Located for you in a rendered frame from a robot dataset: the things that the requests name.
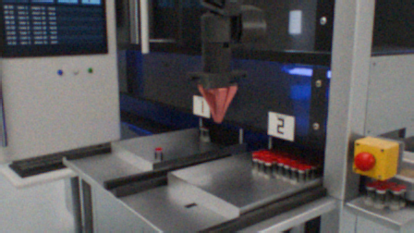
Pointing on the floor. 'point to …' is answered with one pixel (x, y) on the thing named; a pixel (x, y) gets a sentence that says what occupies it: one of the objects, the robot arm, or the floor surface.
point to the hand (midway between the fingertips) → (217, 117)
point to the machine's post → (347, 108)
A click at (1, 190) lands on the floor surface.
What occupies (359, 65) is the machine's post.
